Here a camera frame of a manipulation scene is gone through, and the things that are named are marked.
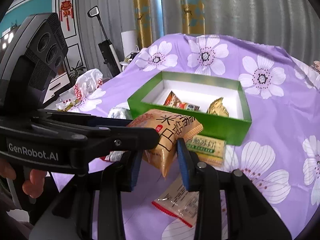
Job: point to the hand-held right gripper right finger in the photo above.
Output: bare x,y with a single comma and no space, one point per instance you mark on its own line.
186,166

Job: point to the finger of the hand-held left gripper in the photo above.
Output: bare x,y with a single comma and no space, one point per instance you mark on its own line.
140,140
112,123

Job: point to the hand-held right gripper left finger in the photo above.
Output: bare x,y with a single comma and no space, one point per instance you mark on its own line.
133,172

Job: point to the white blue snack packet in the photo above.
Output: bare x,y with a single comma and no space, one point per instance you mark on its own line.
120,112

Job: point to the orange puffed snack packet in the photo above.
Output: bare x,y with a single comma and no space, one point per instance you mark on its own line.
162,147

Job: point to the small red white packet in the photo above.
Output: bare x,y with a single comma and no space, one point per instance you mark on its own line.
112,156

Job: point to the yellow green cracker packet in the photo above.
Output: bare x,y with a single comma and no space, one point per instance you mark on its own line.
207,148

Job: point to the clear red-edged snack packet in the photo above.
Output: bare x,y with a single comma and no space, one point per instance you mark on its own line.
175,202

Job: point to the green cardboard box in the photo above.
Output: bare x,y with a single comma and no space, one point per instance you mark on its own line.
225,130

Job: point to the person's left hand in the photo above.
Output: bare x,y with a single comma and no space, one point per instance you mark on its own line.
35,180

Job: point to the white cabinet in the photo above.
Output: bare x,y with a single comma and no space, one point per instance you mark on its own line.
56,87

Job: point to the potted green plant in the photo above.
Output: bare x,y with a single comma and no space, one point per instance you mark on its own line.
76,73

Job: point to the white red plastic bag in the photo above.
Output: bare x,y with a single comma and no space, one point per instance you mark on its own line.
87,82

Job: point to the long orange snack packet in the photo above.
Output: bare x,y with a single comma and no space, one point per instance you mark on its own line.
172,98

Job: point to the small red snack packet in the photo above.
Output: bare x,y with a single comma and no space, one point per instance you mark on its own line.
190,106

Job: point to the pile of small clutter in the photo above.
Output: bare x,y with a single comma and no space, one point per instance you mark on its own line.
128,58

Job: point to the gold snack packet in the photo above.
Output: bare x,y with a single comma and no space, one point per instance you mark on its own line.
217,107

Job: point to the black upright vacuum cleaner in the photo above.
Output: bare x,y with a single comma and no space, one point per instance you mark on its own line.
108,55

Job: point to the white tall appliance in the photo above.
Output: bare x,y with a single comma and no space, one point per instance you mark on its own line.
128,42

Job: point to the purple floral cloth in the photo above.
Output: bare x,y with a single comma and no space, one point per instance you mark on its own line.
262,120

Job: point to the gold deer-print curtain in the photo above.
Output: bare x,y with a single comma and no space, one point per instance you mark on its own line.
142,12

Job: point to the grey curtain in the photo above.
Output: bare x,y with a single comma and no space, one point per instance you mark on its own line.
250,10

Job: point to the red knot wall ornament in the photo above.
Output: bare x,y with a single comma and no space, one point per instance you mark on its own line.
66,8

